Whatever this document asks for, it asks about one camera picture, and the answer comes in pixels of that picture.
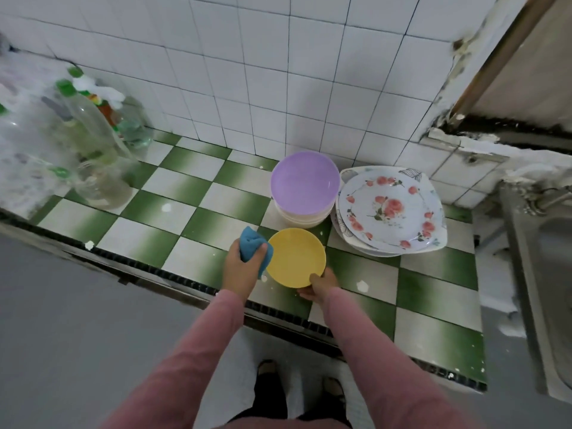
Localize weathered wooden board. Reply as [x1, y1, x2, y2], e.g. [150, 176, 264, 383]
[445, 0, 572, 150]

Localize person's right forearm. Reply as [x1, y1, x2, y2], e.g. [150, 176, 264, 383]
[320, 287, 484, 429]

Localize person's left forearm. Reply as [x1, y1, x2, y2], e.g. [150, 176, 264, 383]
[102, 288, 247, 429]

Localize large clear plastic bottle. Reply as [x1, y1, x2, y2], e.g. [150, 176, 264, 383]
[45, 80, 135, 211]

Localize purple plastic bowl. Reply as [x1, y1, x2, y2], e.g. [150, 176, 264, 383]
[271, 151, 343, 229]

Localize person's right hand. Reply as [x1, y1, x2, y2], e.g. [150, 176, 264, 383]
[297, 266, 343, 306]

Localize person's right leg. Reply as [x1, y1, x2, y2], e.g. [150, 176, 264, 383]
[302, 375, 352, 427]

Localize blue cleaning cloth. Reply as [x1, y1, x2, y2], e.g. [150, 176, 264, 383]
[238, 226, 275, 279]

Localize person's left leg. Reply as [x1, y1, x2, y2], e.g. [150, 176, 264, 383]
[234, 357, 289, 418]

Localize yellow plastic bowl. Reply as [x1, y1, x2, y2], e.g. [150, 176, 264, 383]
[266, 228, 328, 290]

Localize floral plate stack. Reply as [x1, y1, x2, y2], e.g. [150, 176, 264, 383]
[329, 167, 449, 258]

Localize stainless steel sink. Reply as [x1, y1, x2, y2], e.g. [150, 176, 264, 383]
[499, 178, 572, 406]

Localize clear bottle with green liquid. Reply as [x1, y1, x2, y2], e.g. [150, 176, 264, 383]
[111, 94, 155, 154]

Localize person's left hand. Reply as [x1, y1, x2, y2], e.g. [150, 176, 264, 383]
[222, 241, 269, 301]

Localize green checkered tile countertop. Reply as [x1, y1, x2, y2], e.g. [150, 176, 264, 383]
[27, 129, 489, 394]

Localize person's leg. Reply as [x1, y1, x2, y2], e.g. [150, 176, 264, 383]
[302, 375, 352, 427]
[234, 357, 289, 418]

